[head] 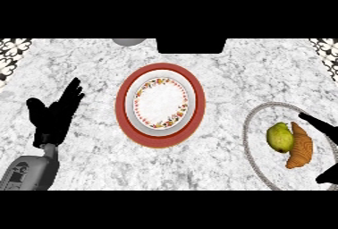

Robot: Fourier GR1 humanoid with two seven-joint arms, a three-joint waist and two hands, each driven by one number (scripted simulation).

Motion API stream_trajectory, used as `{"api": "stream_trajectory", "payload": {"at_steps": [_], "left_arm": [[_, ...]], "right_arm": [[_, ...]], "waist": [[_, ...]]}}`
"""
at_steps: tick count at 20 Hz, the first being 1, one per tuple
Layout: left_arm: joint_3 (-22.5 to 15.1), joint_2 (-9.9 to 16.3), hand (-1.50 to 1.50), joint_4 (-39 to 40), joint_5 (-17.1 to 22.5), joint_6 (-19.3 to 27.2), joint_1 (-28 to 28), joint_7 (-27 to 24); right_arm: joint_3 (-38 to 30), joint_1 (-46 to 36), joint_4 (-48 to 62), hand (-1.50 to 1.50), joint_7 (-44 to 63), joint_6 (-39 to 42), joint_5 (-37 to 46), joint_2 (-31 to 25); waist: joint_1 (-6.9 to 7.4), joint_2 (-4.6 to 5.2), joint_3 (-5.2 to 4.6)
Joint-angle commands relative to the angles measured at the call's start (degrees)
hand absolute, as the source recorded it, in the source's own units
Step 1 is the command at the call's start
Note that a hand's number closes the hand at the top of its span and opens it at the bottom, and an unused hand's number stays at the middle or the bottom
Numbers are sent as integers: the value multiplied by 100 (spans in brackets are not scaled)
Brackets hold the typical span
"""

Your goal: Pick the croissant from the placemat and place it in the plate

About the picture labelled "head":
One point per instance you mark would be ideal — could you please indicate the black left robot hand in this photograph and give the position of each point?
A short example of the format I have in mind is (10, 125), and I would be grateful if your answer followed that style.
(57, 116)

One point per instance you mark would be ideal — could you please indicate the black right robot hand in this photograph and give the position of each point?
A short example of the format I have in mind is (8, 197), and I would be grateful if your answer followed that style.
(324, 126)

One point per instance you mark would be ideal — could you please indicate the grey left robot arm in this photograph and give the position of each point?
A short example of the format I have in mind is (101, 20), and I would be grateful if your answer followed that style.
(32, 174)

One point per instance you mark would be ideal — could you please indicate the brown croissant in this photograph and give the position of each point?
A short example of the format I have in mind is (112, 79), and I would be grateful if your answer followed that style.
(302, 149)

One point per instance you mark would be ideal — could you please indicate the white plate with red rim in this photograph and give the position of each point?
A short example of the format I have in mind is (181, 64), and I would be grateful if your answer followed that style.
(160, 105)

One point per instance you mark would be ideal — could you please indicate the green pear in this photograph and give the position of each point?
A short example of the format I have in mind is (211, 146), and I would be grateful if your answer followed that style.
(280, 137)

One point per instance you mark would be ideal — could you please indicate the grey round object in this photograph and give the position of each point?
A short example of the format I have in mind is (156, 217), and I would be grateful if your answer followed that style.
(129, 41)

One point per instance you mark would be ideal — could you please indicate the black appliance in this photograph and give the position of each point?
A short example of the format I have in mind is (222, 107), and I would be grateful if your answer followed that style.
(191, 46)

